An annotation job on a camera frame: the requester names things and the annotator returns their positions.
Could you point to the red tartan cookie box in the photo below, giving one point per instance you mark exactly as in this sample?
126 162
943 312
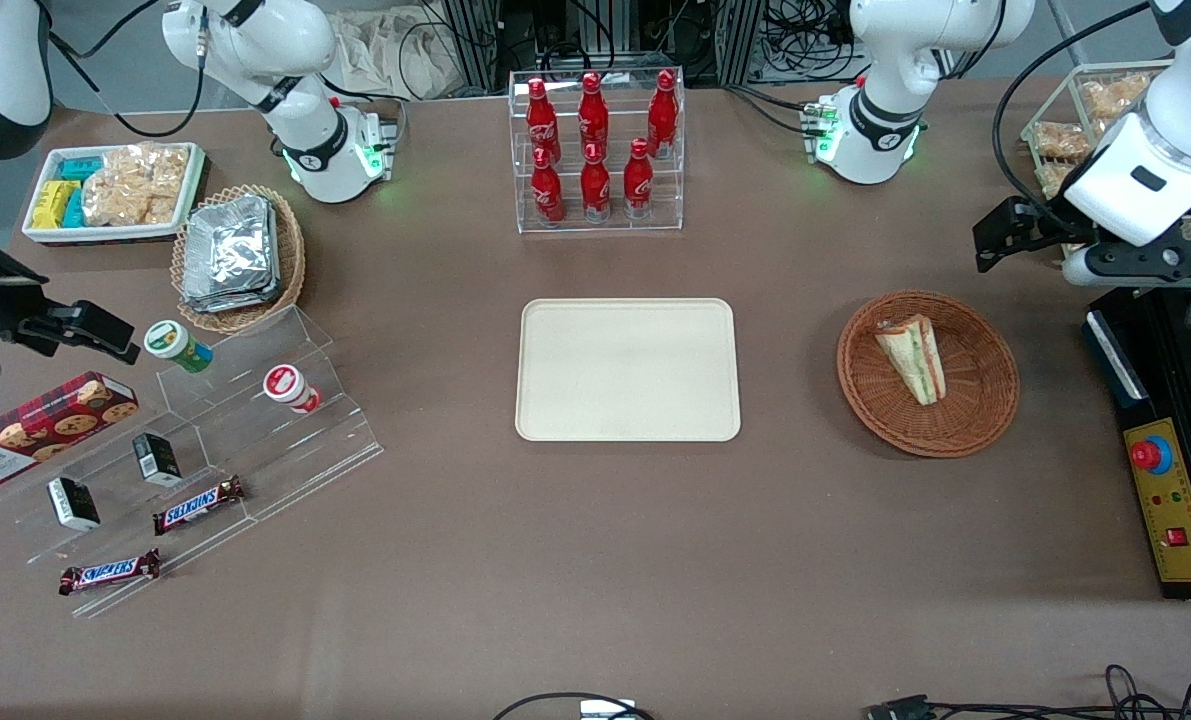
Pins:
45 425

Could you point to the round brown wicker basket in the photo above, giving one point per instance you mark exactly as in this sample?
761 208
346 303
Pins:
975 400

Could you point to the beige plastic serving tray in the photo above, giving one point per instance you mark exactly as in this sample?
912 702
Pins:
627 370

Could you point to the clear bin with snacks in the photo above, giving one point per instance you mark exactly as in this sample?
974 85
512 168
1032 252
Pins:
1050 105

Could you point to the clear bagged snack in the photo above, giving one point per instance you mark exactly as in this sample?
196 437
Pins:
1115 95
1060 140

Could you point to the clear bag of crackers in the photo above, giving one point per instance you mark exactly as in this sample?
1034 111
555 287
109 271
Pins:
135 185

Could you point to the clear acrylic stepped display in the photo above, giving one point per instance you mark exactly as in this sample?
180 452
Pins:
285 460

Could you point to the yellow snack pack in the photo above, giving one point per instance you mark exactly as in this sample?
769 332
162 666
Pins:
52 205

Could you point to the red lidded snack cup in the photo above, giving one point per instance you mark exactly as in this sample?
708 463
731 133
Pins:
289 387

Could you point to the brown snickers bar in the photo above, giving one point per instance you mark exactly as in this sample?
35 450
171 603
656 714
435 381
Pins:
198 505
110 572

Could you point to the beige crumpled cloth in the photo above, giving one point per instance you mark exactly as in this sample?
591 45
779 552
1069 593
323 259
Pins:
395 55

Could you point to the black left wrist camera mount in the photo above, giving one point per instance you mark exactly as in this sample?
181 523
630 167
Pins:
1155 262

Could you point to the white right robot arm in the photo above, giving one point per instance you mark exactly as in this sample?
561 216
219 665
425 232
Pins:
320 150

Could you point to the triangular sandwich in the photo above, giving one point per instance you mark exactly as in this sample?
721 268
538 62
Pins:
915 362

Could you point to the small white device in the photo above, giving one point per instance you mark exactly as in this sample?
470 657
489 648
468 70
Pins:
607 710

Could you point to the white rectangular snack tray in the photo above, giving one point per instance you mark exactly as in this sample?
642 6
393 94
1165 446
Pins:
105 233

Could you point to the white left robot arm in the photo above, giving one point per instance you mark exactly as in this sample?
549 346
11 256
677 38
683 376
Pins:
875 130

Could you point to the red cola bottle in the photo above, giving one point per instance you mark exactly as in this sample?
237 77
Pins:
595 185
593 112
663 112
542 118
638 180
547 190

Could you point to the small black box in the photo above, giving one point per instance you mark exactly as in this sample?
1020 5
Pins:
74 503
157 458

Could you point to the clear acrylic bottle rack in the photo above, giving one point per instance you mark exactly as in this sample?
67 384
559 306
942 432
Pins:
615 226

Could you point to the green lidded snack cup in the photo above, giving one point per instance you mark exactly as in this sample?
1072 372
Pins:
175 343

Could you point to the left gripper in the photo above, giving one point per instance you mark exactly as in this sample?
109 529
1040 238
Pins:
1045 225

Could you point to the silver foil pack stack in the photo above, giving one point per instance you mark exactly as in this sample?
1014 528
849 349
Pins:
230 255

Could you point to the black control box yellow panel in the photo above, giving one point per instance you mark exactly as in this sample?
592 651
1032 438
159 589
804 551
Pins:
1170 510

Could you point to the red emergency stop button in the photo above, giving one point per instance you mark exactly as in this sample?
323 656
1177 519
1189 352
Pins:
1149 455

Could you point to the oval wicker basket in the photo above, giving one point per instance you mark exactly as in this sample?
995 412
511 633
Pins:
290 255

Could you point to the teal snack pack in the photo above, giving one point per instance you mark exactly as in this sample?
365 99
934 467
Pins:
74 208
80 168

